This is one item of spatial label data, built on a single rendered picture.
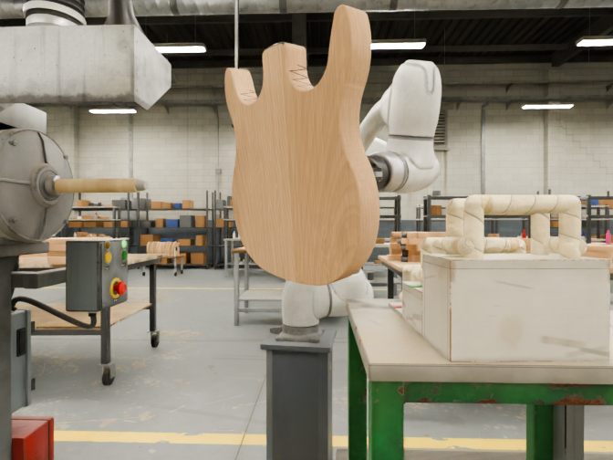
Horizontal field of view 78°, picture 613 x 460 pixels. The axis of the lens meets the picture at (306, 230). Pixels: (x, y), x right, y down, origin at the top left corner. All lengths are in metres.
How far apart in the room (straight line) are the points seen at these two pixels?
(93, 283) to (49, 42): 0.62
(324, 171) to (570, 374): 0.52
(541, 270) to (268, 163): 0.50
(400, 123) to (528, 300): 0.43
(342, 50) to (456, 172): 12.17
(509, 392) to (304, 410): 0.99
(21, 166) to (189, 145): 11.87
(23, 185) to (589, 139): 14.41
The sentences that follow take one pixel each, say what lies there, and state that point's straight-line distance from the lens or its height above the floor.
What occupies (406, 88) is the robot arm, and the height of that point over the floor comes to 1.45.
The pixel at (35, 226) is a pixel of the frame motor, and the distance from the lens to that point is 1.03.
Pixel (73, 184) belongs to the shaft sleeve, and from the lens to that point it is 0.99.
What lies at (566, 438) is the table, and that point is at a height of 0.55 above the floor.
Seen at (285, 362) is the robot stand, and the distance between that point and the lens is 1.57.
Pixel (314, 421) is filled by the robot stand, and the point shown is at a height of 0.41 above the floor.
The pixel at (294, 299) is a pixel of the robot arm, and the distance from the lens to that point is 1.54.
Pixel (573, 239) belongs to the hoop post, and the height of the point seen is 1.13.
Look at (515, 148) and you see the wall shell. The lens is 13.50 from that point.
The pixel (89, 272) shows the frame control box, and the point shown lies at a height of 1.03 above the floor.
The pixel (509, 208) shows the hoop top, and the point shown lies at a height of 1.19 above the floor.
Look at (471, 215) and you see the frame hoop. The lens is 0.70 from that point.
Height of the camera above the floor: 1.15
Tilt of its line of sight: level
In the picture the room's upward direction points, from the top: straight up
